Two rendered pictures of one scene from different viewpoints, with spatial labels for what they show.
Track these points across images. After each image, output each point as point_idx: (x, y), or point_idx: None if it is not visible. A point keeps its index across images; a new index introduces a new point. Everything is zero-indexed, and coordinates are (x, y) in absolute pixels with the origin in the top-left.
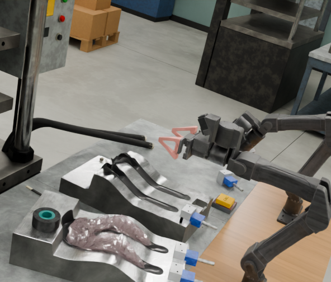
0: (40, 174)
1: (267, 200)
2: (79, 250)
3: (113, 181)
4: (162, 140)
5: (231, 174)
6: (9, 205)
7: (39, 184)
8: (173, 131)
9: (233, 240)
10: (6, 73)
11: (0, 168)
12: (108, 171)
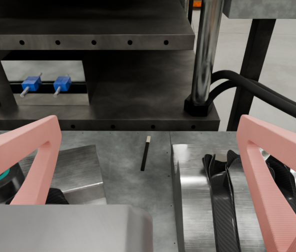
0: (183, 133)
1: None
2: None
3: (191, 191)
4: (45, 143)
5: None
6: (101, 145)
7: (164, 141)
8: (239, 136)
9: None
10: (223, 12)
11: (163, 111)
12: (204, 169)
